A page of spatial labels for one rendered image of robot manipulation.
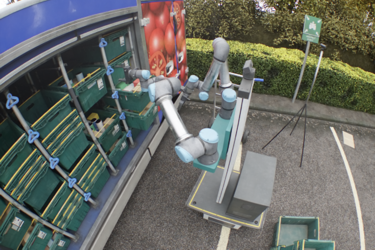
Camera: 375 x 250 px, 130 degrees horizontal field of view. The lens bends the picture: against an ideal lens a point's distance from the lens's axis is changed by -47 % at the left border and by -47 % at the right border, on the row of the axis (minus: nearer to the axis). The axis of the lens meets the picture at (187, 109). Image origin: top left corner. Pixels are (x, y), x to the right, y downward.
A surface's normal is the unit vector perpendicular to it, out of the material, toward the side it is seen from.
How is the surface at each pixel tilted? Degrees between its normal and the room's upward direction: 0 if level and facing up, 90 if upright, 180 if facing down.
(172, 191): 0
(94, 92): 92
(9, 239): 96
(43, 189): 96
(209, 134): 7
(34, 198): 92
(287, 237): 0
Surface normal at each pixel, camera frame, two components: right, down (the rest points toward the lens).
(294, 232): -0.05, -0.80
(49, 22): 0.96, 0.14
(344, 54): -0.39, 0.14
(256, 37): -0.19, 0.02
